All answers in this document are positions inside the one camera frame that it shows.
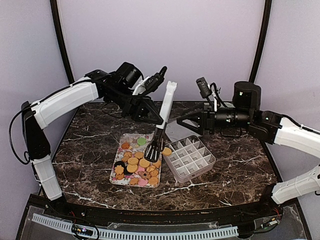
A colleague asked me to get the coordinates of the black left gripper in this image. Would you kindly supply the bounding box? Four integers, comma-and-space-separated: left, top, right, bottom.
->
107, 86, 165, 125

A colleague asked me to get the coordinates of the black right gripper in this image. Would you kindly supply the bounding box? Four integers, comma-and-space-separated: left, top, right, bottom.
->
177, 101, 253, 136

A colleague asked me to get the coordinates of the metal tongs white handle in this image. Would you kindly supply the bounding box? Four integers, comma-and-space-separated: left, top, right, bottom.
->
144, 81, 178, 163

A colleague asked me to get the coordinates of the round sandwich biscuit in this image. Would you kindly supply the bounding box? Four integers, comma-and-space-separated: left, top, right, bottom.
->
162, 147, 172, 157

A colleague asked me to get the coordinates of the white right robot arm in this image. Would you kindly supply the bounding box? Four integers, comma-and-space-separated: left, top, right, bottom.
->
176, 77, 320, 217

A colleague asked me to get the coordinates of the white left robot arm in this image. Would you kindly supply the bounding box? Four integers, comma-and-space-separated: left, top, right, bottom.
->
14, 62, 167, 218

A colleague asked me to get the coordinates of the clear box lid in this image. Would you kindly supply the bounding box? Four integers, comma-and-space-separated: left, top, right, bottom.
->
165, 121, 200, 142

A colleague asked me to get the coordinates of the green round cookie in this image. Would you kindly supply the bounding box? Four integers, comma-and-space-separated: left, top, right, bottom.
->
137, 137, 147, 146

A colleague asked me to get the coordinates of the orange chip cookie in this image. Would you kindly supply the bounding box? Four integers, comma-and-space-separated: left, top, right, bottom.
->
121, 142, 131, 150

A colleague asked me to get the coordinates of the compartment cookie box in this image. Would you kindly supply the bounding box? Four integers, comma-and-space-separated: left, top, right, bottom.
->
163, 135, 216, 183

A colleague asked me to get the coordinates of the swirl butter cookie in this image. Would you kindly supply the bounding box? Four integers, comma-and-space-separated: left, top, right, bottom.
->
121, 151, 133, 162

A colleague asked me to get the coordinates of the large embossed round biscuit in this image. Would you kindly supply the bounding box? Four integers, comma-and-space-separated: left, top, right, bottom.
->
139, 158, 151, 169

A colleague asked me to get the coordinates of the black chocolate sandwich cookie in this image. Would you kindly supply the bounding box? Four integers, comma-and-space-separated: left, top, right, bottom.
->
114, 161, 126, 168

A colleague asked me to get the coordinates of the floral cookie tray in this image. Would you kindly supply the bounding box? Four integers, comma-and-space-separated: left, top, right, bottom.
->
109, 133, 162, 188

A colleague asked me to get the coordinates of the brown flower cookie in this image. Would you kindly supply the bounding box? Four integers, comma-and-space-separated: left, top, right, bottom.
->
138, 171, 151, 180

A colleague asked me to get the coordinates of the pink round cookie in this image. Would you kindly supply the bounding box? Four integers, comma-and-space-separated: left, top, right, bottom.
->
138, 178, 148, 187

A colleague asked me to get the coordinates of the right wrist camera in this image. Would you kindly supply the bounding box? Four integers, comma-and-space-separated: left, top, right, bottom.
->
196, 77, 212, 99

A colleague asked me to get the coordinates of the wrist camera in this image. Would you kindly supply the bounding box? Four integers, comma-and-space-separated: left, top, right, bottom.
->
144, 66, 168, 94
196, 77, 212, 99

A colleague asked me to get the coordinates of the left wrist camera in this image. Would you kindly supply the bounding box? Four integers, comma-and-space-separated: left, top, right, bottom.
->
144, 66, 168, 94

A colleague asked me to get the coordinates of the right black frame post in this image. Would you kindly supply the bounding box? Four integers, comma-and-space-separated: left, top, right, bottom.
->
248, 0, 272, 84

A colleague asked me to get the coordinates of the black frame post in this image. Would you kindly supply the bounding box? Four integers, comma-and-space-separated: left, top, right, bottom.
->
49, 0, 75, 84
248, 0, 272, 84

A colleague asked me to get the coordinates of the white cable duct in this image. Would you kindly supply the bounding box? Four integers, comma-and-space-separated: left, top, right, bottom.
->
31, 213, 239, 240

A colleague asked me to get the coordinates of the left black frame post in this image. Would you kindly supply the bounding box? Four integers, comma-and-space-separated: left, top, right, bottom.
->
49, 0, 75, 84

